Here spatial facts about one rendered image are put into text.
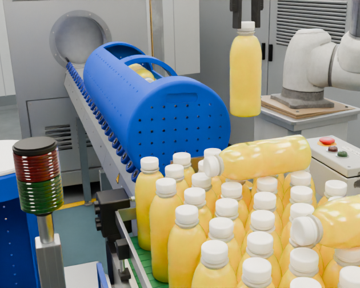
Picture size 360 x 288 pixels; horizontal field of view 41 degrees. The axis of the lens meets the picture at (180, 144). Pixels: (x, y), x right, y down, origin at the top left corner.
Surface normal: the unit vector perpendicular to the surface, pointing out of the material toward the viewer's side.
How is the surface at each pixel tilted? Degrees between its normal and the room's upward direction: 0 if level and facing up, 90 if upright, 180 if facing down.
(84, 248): 0
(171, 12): 90
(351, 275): 0
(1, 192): 90
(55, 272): 90
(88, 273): 0
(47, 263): 90
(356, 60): 105
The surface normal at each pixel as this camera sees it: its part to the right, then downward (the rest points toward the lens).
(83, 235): -0.03, -0.95
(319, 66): -0.44, 0.23
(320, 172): -0.95, 0.12
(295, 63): -0.64, 0.20
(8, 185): 0.62, 0.24
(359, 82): -0.44, 0.65
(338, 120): 0.43, 0.29
